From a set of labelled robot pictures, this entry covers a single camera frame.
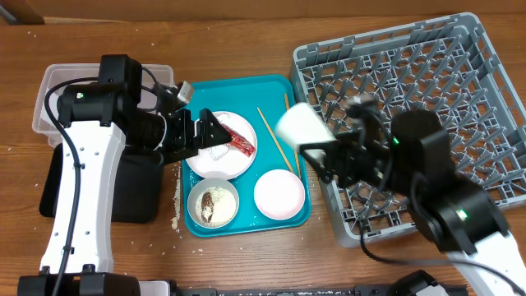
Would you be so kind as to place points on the brown food scrap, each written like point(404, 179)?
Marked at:
point(207, 207)

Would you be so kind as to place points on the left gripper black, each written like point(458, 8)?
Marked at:
point(184, 144)

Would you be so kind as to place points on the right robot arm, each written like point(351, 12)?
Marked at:
point(413, 158)

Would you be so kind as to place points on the black waste tray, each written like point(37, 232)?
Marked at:
point(137, 187)

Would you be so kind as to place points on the grey dishwasher rack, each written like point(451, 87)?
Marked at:
point(446, 65)

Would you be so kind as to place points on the teal plastic tray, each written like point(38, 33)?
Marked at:
point(242, 96)

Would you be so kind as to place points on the small pink bowl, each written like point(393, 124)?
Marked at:
point(279, 194)

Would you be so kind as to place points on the red foil snack wrapper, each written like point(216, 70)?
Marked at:
point(240, 142)

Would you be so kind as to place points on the grey bowl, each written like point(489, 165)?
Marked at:
point(199, 188)

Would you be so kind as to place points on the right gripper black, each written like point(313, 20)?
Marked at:
point(344, 146)

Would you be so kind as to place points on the white plastic wrap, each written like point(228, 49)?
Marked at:
point(218, 152)

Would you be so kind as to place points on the white cup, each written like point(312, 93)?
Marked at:
point(300, 125)

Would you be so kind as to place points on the pile of rice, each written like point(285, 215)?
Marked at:
point(225, 207)

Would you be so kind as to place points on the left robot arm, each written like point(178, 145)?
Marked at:
point(98, 118)

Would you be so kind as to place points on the large white plate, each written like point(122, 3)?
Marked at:
point(235, 162)

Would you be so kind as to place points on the wooden chopstick left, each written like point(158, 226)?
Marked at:
point(275, 140)

